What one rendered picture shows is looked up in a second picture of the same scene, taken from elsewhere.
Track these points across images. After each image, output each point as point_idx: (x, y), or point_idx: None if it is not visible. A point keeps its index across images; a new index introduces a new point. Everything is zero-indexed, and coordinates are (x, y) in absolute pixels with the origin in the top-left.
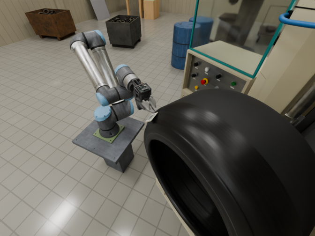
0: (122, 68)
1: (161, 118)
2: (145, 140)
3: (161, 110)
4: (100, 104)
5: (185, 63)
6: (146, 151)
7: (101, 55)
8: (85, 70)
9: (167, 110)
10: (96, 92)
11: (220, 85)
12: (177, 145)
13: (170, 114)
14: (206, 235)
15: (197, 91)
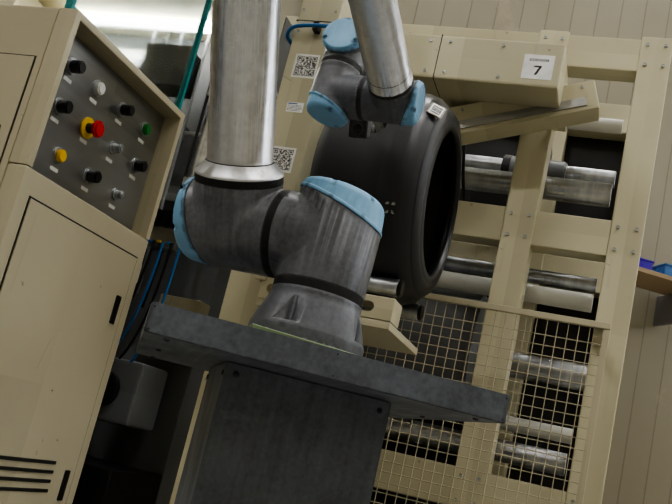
0: None
1: (441, 105)
2: (428, 164)
3: (429, 100)
4: (415, 119)
5: (64, 55)
6: (424, 190)
7: None
8: (397, 0)
9: (432, 97)
10: (412, 81)
11: (120, 139)
12: (455, 122)
13: (438, 98)
14: (433, 263)
15: None
